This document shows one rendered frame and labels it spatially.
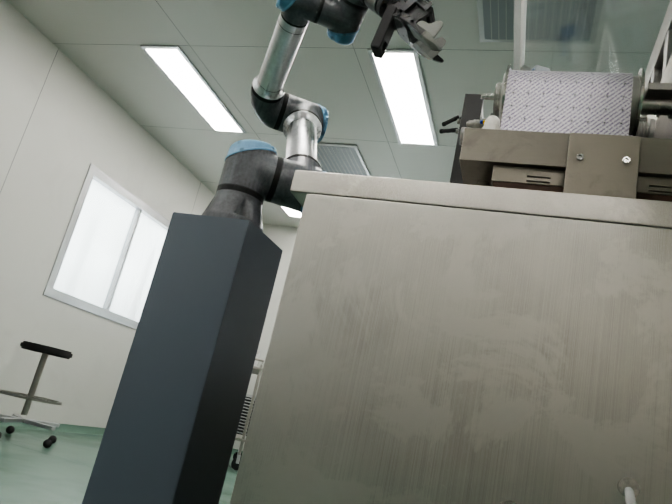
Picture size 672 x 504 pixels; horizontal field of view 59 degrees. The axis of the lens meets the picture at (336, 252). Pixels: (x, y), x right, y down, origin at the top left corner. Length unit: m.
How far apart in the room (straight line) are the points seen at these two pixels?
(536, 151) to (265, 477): 0.64
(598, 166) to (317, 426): 0.57
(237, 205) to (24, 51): 3.81
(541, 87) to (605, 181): 0.39
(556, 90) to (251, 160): 0.69
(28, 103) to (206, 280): 3.87
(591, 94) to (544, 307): 0.57
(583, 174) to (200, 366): 0.81
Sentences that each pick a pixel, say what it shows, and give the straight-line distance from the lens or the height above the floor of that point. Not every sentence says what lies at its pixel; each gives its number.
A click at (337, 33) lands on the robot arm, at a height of 1.45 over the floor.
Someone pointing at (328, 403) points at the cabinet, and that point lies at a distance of 0.88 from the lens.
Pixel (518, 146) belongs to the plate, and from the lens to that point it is 1.02.
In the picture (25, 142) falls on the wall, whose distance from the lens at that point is 5.05.
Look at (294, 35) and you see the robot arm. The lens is 1.66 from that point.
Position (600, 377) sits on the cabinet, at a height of 0.65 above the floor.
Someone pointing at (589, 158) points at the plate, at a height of 0.98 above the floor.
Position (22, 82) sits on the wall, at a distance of 5.04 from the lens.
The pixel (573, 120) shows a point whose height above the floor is 1.17.
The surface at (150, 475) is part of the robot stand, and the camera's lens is 1.31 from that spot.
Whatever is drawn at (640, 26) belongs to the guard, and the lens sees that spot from 1.93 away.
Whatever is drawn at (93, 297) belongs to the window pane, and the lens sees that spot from 5.81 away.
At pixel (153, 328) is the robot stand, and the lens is 1.36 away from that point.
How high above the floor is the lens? 0.51
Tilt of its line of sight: 16 degrees up
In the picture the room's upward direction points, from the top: 13 degrees clockwise
